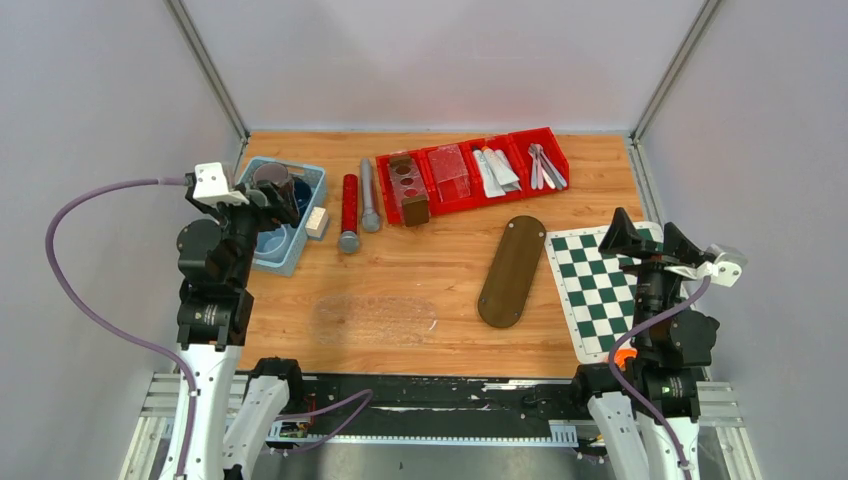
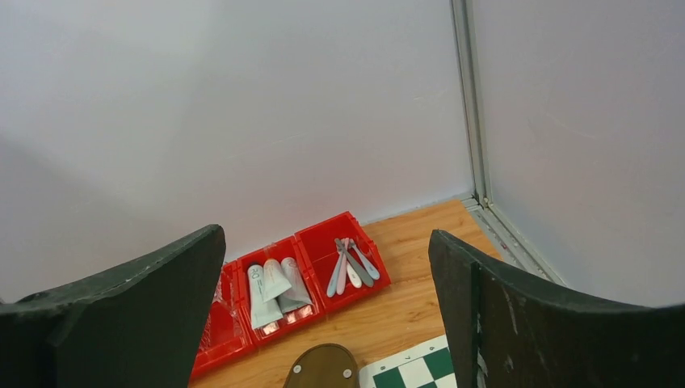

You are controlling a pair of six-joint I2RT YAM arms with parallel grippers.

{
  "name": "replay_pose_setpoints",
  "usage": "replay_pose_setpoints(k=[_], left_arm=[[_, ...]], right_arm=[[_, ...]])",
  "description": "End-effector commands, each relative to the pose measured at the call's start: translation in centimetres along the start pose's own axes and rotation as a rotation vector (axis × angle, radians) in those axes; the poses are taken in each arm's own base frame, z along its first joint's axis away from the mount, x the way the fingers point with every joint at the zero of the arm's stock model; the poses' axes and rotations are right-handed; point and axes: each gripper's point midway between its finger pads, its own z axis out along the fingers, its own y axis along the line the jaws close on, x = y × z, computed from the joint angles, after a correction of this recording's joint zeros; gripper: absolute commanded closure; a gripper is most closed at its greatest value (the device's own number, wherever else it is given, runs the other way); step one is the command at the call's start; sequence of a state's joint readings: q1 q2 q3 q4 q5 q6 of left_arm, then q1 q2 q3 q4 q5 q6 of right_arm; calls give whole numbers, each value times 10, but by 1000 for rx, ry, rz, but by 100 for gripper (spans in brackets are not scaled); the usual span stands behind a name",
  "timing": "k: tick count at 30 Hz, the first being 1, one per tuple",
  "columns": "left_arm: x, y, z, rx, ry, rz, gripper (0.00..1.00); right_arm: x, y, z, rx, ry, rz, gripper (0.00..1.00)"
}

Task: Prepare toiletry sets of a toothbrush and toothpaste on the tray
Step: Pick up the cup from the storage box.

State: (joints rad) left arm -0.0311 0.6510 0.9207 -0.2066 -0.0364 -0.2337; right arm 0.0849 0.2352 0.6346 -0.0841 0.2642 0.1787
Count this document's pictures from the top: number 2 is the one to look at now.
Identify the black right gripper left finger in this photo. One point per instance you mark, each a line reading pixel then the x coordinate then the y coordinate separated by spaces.
pixel 138 324

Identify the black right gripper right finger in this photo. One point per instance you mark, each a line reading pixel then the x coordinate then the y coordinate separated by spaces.
pixel 509 328

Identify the white toothpaste tube left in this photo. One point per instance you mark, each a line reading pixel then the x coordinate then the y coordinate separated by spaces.
pixel 263 312

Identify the white toothpaste tube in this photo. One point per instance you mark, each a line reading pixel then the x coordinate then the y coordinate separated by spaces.
pixel 274 280
pixel 263 312

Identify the white toothpaste tube middle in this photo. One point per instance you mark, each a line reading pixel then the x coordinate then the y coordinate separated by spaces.
pixel 274 280

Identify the red bin with toothpaste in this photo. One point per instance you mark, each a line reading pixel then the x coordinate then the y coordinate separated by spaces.
pixel 294 320

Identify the white toothbrush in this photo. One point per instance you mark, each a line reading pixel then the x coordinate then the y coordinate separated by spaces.
pixel 363 266

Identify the grey toothpaste tube right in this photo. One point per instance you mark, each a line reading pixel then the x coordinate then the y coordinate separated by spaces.
pixel 297 295

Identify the light blue toothbrush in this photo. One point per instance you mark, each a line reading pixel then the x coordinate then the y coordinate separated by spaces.
pixel 332 285

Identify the brown oval wooden tray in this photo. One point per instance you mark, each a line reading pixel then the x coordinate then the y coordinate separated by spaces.
pixel 324 366

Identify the green white chessboard mat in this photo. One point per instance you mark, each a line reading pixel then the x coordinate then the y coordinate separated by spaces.
pixel 428 364

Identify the red bin with clear sheet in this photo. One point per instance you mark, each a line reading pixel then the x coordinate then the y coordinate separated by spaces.
pixel 227 335

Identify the red bin with toothbrushes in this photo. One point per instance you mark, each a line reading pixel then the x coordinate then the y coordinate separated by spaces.
pixel 319 251

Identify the aluminium corner frame post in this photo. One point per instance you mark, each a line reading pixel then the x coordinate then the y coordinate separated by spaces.
pixel 514 248

